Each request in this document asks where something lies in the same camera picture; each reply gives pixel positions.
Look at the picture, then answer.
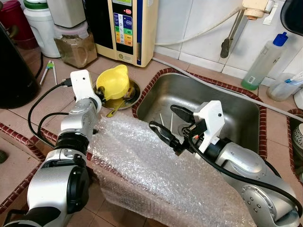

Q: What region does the clear bubble wrap sheet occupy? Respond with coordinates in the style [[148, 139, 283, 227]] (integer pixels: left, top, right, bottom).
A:
[[88, 113, 258, 227]]

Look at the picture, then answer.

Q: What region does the black pan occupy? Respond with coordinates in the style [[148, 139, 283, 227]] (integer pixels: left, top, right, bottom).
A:
[[280, 0, 303, 36]]

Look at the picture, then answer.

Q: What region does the cream wall tap metal spout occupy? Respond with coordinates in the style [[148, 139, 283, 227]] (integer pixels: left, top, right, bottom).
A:
[[220, 0, 276, 59]]

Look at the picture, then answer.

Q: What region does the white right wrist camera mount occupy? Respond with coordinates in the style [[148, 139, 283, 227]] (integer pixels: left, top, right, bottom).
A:
[[193, 100, 225, 147]]

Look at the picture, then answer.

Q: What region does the white blue plastic brush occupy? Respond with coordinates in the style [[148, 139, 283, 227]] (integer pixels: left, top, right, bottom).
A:
[[283, 73, 303, 87]]

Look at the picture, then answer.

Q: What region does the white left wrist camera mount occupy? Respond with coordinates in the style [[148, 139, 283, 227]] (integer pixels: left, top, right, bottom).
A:
[[70, 70, 102, 110]]

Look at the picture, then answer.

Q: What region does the clear plastic container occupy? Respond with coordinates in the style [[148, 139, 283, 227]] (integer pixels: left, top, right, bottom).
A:
[[267, 71, 303, 102]]

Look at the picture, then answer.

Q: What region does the yellow plastic cup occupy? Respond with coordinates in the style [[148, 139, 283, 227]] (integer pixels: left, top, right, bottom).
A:
[[96, 65, 131, 101]]

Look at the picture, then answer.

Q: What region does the cream water ionizer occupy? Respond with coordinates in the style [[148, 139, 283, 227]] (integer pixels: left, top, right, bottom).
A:
[[84, 0, 160, 68]]

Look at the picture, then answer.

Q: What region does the brass coloured spoon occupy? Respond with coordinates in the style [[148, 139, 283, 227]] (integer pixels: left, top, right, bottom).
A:
[[106, 87, 136, 118]]

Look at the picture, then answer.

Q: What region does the clear bottle blue cap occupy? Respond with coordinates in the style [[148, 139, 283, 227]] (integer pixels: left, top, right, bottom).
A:
[[241, 32, 288, 91]]

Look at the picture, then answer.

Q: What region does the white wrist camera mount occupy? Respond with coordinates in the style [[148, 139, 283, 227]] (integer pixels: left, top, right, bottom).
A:
[[70, 70, 102, 110], [193, 100, 225, 147]]

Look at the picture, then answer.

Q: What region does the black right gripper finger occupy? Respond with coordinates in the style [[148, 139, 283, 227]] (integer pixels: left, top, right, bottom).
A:
[[170, 105, 196, 124], [149, 121, 184, 154]]

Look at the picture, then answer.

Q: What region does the maroon plastic container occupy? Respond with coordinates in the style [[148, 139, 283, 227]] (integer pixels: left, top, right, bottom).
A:
[[0, 0, 37, 50]]

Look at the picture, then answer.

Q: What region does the round metal plate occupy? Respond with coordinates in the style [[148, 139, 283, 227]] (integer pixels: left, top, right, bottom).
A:
[[97, 78, 142, 111]]

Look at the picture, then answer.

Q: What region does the white water hose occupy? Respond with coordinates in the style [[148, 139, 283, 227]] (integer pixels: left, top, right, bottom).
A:
[[154, 7, 247, 47]]

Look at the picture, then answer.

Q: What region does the grey blender base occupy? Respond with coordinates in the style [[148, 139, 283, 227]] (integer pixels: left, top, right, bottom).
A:
[[46, 0, 87, 29]]

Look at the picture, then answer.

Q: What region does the white jar green lid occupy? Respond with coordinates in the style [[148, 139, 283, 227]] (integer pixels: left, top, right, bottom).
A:
[[23, 0, 61, 58]]

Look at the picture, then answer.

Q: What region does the black kettle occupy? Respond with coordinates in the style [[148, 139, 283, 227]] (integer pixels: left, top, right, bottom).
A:
[[0, 24, 42, 109]]

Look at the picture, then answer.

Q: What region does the pale wooden chopstick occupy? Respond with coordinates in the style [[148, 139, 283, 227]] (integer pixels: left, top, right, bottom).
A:
[[159, 113, 175, 138]]

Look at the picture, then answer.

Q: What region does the clear jar brown powder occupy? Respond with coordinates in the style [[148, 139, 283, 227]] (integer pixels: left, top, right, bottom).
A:
[[53, 21, 98, 69]]

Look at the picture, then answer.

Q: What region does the thin grey rod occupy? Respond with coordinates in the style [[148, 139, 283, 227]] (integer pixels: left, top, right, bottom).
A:
[[151, 57, 303, 122]]

